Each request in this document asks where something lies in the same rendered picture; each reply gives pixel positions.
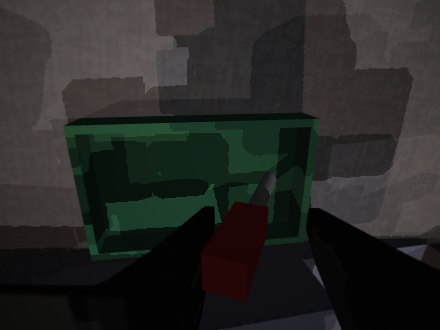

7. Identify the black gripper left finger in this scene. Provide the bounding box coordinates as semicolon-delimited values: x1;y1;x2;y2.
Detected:
0;206;215;330

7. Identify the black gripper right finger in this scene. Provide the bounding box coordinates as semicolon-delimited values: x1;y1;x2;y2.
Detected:
306;208;440;330

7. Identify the green tray rim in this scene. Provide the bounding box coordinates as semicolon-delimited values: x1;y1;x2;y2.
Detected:
64;112;320;261

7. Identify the green tray floor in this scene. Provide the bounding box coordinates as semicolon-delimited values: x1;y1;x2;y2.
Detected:
88;128;297;236

